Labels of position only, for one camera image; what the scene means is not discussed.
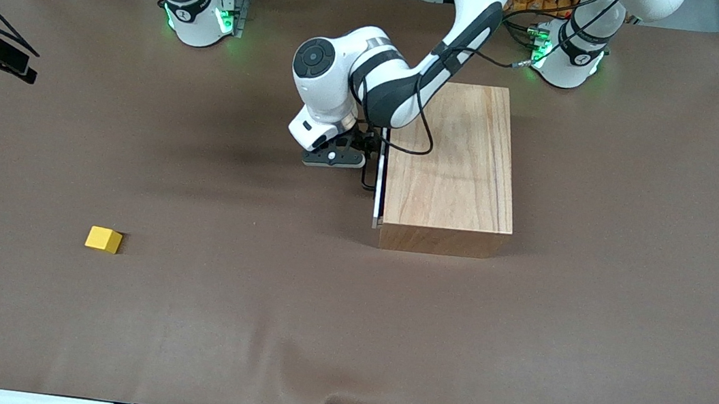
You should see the black metal drawer handle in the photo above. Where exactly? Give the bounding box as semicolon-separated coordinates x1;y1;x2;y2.
358;153;384;193

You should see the yellow wooden block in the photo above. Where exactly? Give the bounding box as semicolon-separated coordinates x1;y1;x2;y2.
84;224;124;255

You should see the wooden cabinet box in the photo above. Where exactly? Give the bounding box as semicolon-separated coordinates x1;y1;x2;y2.
376;74;531;265

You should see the brown table cloth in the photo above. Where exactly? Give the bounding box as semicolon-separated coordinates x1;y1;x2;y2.
0;0;719;404

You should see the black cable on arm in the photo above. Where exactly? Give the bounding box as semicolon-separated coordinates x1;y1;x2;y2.
408;40;537;170

